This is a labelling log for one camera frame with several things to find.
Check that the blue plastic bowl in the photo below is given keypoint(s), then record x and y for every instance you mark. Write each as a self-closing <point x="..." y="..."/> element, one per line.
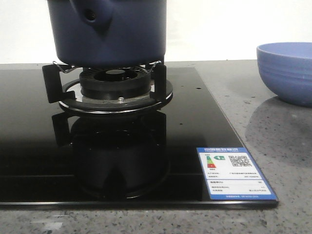
<point x="286" y="70"/>

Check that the black pot support grate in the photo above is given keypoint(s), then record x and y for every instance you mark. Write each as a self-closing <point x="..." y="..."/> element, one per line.
<point x="70" y="98"/>

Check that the dark blue pot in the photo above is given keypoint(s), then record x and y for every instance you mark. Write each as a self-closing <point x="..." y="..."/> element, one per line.
<point x="108" y="33"/>

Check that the black gas burner head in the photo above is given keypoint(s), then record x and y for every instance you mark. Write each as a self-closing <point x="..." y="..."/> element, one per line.
<point x="114" y="83"/>

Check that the blue energy label sticker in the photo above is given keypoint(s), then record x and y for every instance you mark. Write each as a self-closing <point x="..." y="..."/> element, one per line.
<point x="232" y="174"/>

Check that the black glass gas stove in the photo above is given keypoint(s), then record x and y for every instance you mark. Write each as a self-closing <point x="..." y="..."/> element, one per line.
<point x="50" y="158"/>

